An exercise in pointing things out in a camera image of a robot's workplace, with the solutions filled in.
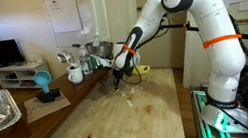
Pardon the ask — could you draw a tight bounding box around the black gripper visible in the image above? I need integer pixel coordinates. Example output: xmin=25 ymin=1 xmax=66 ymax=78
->
xmin=110 ymin=66 xmax=134 ymax=92

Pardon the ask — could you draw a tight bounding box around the green striped white towel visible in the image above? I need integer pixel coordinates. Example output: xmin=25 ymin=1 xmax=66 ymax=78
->
xmin=89 ymin=51 xmax=116 ymax=73

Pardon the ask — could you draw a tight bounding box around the large steel mixing bowl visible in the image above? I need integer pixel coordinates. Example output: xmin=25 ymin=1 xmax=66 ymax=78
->
xmin=84 ymin=38 xmax=117 ymax=62

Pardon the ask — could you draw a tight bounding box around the clear plastic water bottle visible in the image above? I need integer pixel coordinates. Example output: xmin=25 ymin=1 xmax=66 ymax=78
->
xmin=77 ymin=43 xmax=94 ymax=77

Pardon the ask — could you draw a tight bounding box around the white mug holding spoons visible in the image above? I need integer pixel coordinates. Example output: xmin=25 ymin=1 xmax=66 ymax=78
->
xmin=65 ymin=63 xmax=86 ymax=86

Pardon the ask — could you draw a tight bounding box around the clear pump dispenser bottle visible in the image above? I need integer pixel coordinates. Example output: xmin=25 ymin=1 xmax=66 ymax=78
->
xmin=90 ymin=27 xmax=103 ymax=49

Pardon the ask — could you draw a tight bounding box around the metal spoon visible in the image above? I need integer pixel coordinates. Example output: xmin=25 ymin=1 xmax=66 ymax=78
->
xmin=63 ymin=50 xmax=77 ymax=69
xmin=56 ymin=51 xmax=71 ymax=71

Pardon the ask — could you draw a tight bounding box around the brown cardboard sheet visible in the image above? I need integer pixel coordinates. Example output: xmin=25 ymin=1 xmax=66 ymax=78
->
xmin=21 ymin=87 xmax=74 ymax=125

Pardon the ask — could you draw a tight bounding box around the black block stand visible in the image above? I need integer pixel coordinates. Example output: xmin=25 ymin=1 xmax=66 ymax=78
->
xmin=35 ymin=87 xmax=63 ymax=106

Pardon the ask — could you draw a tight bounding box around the blue plastic funnel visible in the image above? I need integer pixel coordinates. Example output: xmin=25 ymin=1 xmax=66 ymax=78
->
xmin=32 ymin=68 xmax=56 ymax=96

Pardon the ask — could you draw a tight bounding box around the white refrigerator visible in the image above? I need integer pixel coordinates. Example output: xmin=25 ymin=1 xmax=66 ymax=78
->
xmin=167 ymin=0 xmax=217 ymax=92

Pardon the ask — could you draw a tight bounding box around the white paper sheet on board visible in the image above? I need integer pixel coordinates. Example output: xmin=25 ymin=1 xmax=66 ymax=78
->
xmin=44 ymin=0 xmax=84 ymax=37

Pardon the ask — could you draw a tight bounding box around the white television shelf unit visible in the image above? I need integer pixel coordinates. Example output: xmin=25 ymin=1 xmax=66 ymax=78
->
xmin=0 ymin=57 xmax=55 ymax=96

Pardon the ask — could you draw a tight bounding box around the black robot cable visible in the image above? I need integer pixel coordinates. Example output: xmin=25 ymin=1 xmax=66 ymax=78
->
xmin=118 ymin=60 xmax=145 ymax=88

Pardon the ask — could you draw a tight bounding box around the white wall board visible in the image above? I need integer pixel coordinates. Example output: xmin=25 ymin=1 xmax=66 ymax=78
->
xmin=43 ymin=0 xmax=99 ymax=52

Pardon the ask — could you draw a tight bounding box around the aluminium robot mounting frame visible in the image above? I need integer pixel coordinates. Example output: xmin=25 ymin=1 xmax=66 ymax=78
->
xmin=187 ymin=80 xmax=248 ymax=138

